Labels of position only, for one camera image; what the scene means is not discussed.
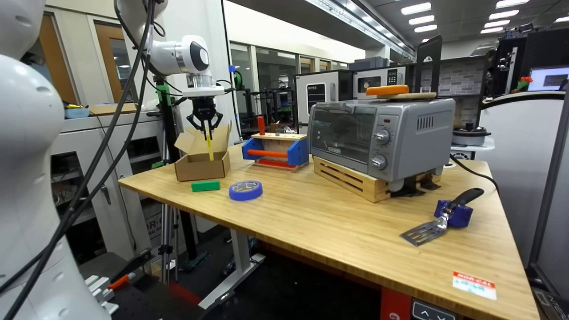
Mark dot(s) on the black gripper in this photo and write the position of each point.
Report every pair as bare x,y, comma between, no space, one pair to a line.
205,117

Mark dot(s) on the white yellow small book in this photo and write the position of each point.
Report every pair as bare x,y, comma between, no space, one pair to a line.
211,150

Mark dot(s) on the blue masking tape roll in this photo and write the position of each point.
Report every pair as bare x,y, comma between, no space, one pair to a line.
246,191

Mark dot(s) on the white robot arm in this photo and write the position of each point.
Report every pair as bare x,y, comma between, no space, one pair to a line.
43,280

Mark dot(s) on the open cardboard box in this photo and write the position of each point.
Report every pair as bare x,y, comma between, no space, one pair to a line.
195,163

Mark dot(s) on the green block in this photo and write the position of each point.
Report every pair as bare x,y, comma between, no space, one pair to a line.
205,186

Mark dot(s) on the blue orange wooden toy bench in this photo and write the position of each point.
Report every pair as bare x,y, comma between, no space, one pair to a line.
276,150

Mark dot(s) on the wooden slatted crate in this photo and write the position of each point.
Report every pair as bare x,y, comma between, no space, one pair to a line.
374,189

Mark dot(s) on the orange item on oven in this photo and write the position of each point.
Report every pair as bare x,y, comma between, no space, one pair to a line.
387,92

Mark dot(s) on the silver toaster oven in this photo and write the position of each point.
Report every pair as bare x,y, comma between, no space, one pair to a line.
387,140

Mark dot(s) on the black bookend stand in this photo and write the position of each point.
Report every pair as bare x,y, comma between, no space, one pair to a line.
427,67

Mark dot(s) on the red white warning sticker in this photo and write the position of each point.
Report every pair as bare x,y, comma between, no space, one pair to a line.
474,285

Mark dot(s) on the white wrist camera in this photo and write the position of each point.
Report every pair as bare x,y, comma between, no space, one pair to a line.
205,92

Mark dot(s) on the blue handled scraper tool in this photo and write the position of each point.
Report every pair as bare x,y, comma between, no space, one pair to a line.
452,214

